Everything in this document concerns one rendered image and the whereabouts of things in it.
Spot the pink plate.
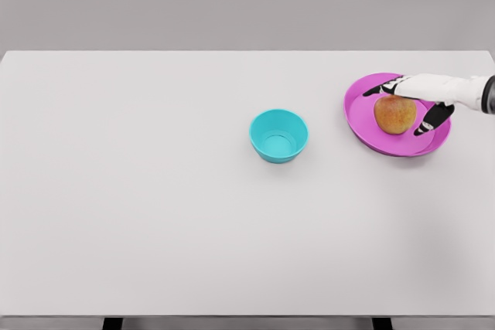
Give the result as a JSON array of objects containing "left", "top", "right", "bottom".
[{"left": 343, "top": 72, "right": 452, "bottom": 158}]

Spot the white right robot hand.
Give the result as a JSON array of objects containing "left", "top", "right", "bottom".
[{"left": 362, "top": 73, "right": 461, "bottom": 137}]

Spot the red-yellow apple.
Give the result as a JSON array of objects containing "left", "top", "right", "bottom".
[{"left": 373, "top": 94, "right": 418, "bottom": 135}]

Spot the blue bowl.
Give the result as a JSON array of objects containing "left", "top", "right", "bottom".
[{"left": 248, "top": 109, "right": 309, "bottom": 164}]

